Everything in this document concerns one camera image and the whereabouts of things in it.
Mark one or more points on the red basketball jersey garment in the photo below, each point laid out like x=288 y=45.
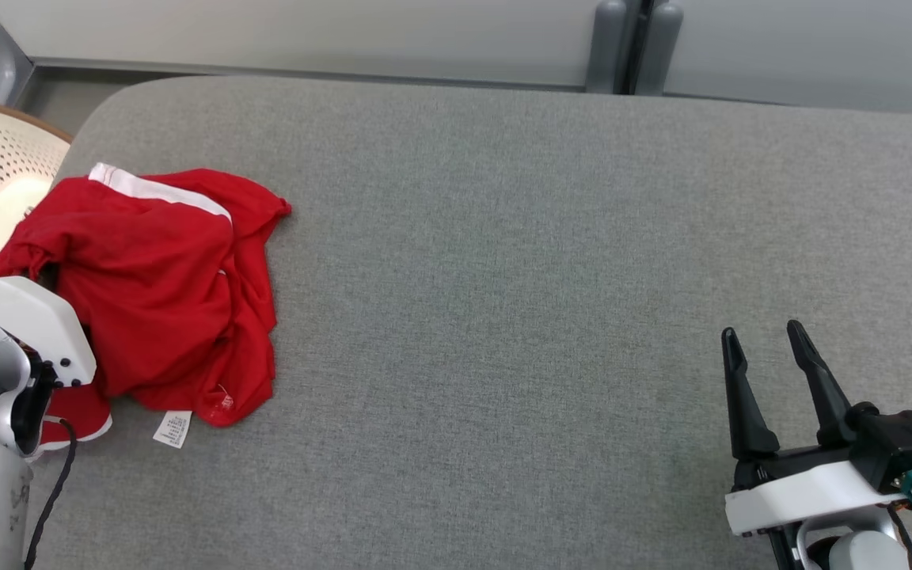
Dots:
x=155 y=277

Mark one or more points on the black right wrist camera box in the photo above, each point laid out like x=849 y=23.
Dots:
x=899 y=447

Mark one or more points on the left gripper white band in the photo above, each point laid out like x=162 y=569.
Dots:
x=28 y=317

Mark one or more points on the grey partition post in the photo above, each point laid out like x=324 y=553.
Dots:
x=608 y=47
x=658 y=47

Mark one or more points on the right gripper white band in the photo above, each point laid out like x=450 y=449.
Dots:
x=804 y=495

